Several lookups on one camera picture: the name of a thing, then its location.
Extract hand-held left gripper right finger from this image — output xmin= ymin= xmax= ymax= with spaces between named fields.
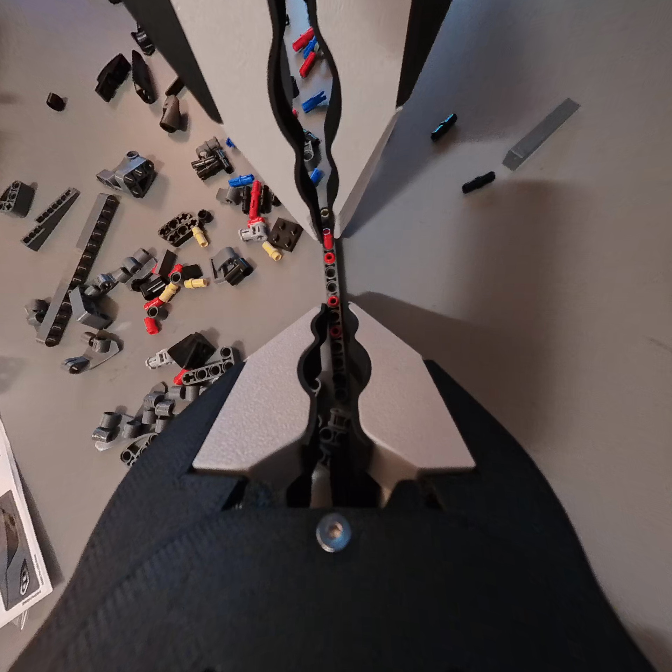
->
xmin=348 ymin=302 xmax=477 ymax=507

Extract black long lego beam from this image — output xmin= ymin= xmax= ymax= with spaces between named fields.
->
xmin=318 ymin=206 xmax=351 ymax=421

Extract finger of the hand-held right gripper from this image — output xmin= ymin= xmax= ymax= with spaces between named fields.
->
xmin=170 ymin=0 xmax=323 ymax=242
xmin=316 ymin=0 xmax=415 ymax=240

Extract dark grey lego slope bar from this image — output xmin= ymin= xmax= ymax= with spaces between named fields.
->
xmin=502 ymin=98 xmax=581 ymax=171

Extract long dark grey lego plate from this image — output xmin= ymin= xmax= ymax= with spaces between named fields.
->
xmin=37 ymin=193 xmax=120 ymax=348

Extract sticker sheet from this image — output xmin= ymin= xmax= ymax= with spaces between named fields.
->
xmin=0 ymin=417 xmax=53 ymax=628

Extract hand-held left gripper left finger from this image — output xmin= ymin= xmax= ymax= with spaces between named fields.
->
xmin=191 ymin=303 xmax=322 ymax=507

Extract pile of lego pieces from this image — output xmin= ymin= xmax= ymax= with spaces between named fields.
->
xmin=0 ymin=0 xmax=329 ymax=468

